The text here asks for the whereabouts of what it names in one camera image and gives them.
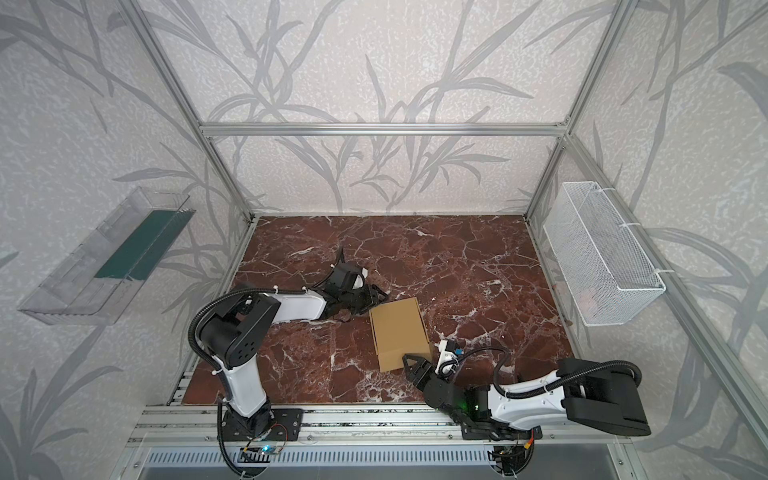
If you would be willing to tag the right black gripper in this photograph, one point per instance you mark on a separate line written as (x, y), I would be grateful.
(424, 377)

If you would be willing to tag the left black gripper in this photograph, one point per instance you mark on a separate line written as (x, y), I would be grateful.
(358, 291)

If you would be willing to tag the brown cardboard box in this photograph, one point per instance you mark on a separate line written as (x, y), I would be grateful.
(398, 329)

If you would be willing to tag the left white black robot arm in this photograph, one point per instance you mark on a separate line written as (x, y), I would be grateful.
(228, 332)

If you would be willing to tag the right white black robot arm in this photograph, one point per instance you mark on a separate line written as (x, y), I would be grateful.
(603, 396)

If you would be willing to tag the small green lit circuit board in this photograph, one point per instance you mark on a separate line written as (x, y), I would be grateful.
(259, 454)

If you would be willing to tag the aluminium frame structure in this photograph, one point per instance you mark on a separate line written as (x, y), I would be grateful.
(743, 393)

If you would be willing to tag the white wire mesh basket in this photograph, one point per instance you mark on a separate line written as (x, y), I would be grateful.
(608, 274)

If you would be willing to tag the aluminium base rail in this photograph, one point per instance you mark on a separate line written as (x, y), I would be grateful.
(358, 424)

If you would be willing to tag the clear acrylic wall tray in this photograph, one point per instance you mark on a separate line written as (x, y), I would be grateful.
(96, 282)

